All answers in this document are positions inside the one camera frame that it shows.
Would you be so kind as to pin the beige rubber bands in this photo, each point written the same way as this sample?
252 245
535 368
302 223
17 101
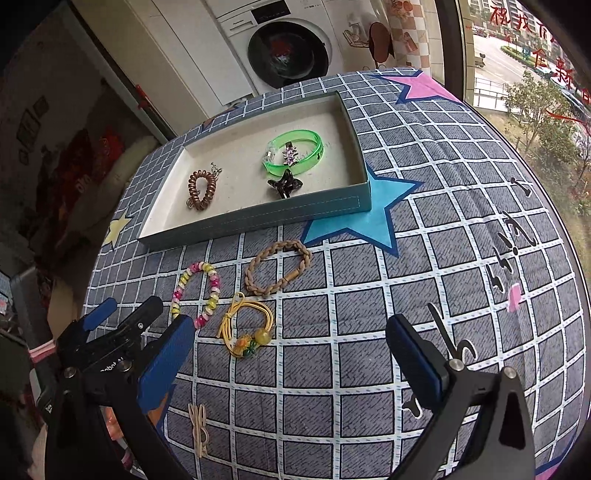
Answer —
200 435

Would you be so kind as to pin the teal shallow tray box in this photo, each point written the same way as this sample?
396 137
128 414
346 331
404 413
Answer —
243 200

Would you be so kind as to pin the green translucent bangle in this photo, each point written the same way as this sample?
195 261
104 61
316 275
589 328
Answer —
310 148

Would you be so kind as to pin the black hair claw clip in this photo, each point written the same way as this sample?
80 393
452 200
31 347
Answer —
286 185

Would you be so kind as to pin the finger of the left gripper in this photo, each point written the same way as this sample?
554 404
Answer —
99 314
143 316

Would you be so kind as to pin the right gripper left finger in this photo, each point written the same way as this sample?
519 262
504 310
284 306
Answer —
166 356

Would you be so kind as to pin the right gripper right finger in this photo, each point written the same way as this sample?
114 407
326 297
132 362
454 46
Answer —
420 361

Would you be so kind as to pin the blue checkered star tablecloth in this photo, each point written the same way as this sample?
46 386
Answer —
293 368

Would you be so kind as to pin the white front-load washing machine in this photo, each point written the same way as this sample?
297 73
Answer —
280 42

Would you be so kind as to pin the brown round stool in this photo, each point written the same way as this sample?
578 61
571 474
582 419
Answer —
380 43

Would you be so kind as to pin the checkered pink gift bag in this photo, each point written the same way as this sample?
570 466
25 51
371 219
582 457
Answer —
416 34

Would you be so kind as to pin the silver crown heart pendant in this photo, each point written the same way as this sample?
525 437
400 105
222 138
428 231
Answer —
215 171

